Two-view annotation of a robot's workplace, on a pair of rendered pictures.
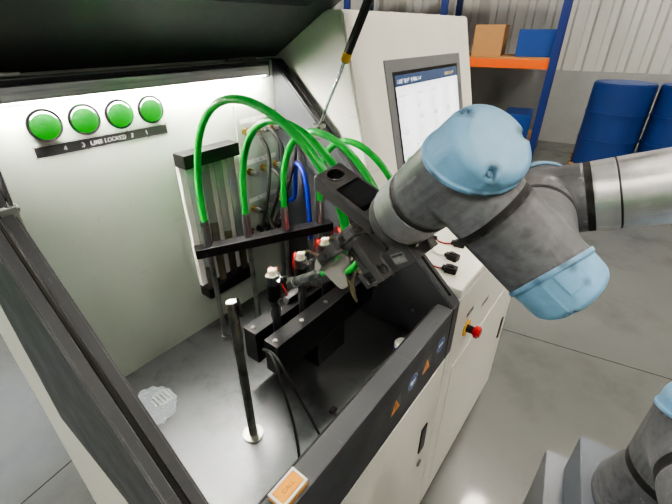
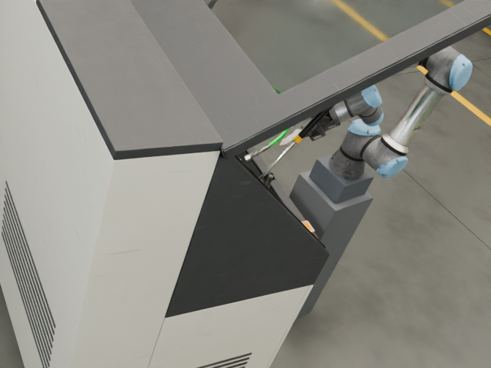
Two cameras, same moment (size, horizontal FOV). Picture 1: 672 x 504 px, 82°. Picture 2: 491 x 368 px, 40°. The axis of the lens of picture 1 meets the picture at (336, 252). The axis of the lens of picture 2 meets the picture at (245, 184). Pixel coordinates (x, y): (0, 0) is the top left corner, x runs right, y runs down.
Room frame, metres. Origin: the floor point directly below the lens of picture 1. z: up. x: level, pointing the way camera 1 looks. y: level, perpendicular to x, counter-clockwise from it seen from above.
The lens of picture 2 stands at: (0.19, 1.88, 2.45)
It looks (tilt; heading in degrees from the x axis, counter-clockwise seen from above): 38 degrees down; 282
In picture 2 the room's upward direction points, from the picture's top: 21 degrees clockwise
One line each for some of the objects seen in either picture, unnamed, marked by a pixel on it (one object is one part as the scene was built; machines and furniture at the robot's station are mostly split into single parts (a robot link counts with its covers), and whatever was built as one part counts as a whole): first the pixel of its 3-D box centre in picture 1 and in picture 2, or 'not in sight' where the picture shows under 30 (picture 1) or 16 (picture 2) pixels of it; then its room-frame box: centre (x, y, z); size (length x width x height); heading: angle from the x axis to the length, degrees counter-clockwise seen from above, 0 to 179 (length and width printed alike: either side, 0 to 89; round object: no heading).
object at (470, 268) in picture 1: (470, 230); not in sight; (1.09, -0.42, 0.96); 0.70 x 0.22 x 0.03; 142
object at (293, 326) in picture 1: (315, 321); not in sight; (0.72, 0.05, 0.91); 0.34 x 0.10 x 0.15; 142
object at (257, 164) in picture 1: (264, 166); not in sight; (0.98, 0.18, 1.20); 0.13 x 0.03 x 0.31; 142
